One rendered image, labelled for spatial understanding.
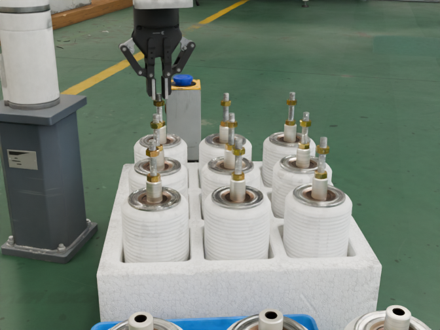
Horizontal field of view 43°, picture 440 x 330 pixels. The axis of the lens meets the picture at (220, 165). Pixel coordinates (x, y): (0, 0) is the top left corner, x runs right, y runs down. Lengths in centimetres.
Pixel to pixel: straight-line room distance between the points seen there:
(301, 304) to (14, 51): 65
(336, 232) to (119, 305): 32
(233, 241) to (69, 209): 46
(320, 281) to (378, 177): 79
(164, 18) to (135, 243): 37
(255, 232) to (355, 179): 78
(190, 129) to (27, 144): 32
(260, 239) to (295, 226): 5
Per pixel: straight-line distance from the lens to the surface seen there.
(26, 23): 106
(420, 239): 128
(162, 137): 101
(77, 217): 119
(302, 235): 81
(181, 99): 114
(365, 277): 82
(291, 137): 103
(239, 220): 77
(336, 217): 80
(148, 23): 94
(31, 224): 116
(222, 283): 79
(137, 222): 78
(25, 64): 107
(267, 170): 103
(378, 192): 147
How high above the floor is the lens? 60
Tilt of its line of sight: 22 degrees down
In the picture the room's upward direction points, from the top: straight up
